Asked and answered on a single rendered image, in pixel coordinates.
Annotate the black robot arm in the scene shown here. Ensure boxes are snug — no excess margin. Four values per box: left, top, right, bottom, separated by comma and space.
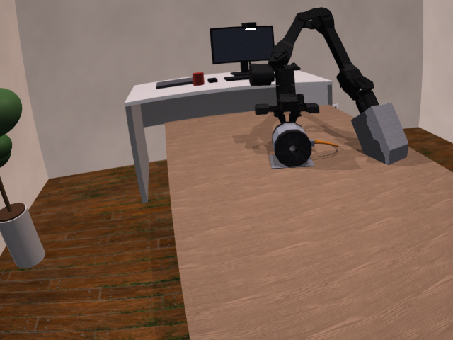
249, 7, 379, 114

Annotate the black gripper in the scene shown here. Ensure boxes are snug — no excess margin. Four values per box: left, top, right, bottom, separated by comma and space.
255, 85, 319, 122

